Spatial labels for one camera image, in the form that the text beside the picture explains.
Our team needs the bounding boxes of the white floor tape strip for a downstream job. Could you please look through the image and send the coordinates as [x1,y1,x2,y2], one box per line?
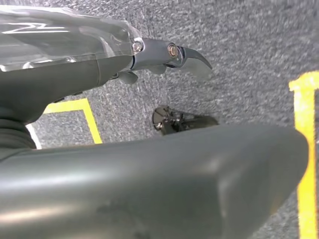
[26,123,42,150]

